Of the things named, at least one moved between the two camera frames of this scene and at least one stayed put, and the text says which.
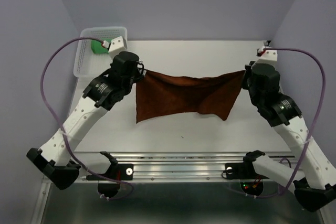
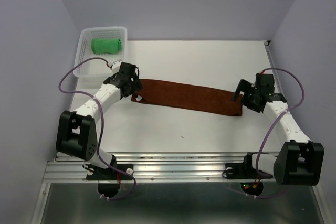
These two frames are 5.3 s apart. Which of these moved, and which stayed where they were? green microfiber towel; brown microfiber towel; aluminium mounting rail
Moved: brown microfiber towel
Stayed: green microfiber towel; aluminium mounting rail
